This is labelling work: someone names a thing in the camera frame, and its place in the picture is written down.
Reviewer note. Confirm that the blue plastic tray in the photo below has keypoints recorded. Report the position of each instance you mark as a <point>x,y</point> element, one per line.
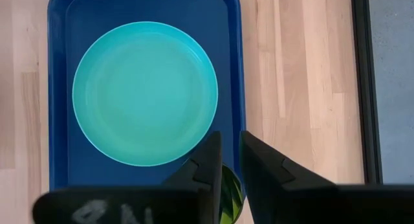
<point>145,7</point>

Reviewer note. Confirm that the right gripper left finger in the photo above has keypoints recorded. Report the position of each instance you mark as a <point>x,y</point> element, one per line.
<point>203,185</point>

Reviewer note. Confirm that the black aluminium table frame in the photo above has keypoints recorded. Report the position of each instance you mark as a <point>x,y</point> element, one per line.
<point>365,88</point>

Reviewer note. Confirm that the teal round plate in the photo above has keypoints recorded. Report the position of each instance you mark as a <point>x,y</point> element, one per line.
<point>145,94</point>

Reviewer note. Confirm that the green translucent cup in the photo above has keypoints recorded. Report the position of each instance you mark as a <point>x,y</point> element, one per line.
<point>231,198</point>

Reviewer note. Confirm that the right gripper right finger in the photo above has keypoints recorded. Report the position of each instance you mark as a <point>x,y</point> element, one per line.
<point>268,185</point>

